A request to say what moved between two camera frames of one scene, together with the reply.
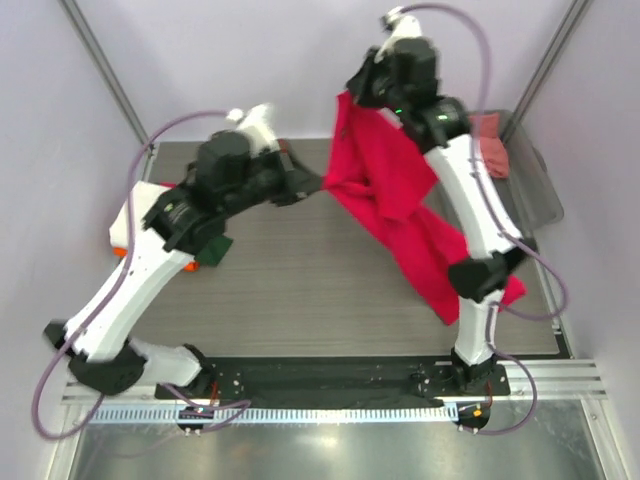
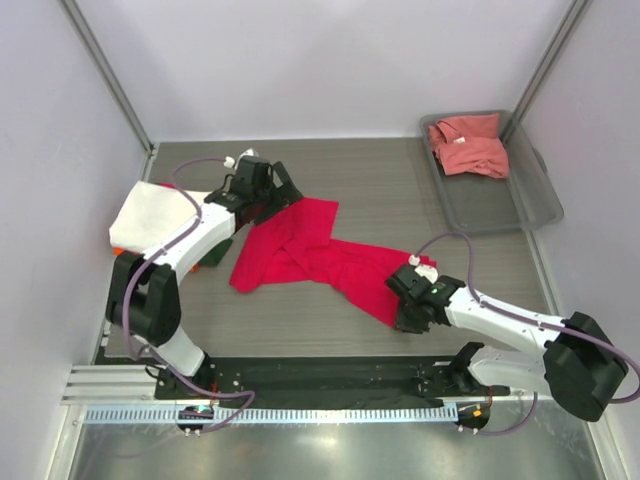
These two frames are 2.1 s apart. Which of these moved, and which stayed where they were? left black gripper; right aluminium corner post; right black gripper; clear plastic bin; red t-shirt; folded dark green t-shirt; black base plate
Moved: left black gripper; red t-shirt; right black gripper
Stayed: clear plastic bin; black base plate; right aluminium corner post; folded dark green t-shirt
